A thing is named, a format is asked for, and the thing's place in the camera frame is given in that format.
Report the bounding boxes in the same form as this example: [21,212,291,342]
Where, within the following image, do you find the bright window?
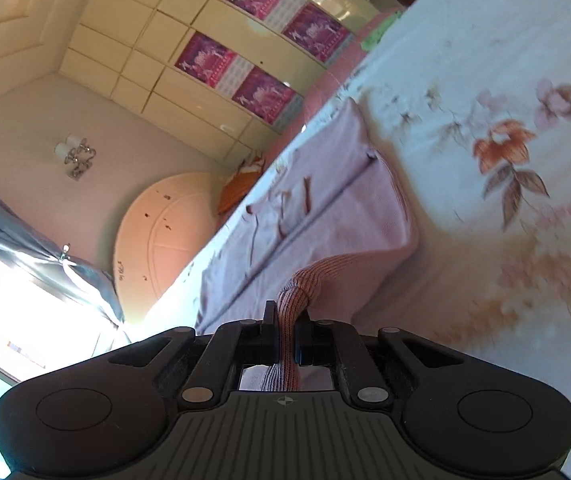
[0,225,131,386]

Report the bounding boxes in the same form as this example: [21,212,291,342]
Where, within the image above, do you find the orange striped pillow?
[218,152,266,216]

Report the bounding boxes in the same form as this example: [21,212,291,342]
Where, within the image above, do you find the green cloth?
[360,10,401,51]

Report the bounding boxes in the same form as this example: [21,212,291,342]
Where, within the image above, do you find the cream wardrobe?
[56,0,381,136]

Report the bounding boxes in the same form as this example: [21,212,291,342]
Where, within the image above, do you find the white floral bed sheet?
[140,0,571,476]

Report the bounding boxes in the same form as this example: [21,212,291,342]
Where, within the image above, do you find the pink sweatshirt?
[196,97,421,391]

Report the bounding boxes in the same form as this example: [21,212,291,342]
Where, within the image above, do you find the silver wall lamp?
[56,134,97,180]

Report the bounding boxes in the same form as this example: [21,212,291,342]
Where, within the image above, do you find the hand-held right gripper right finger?
[294,307,469,405]

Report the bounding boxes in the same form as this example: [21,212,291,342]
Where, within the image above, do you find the grey curtain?
[0,170,126,331]

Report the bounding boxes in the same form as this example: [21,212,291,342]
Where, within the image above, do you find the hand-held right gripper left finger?
[106,300,279,406]

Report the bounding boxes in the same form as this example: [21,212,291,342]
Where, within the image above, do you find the cream rounded headboard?
[116,172,224,321]

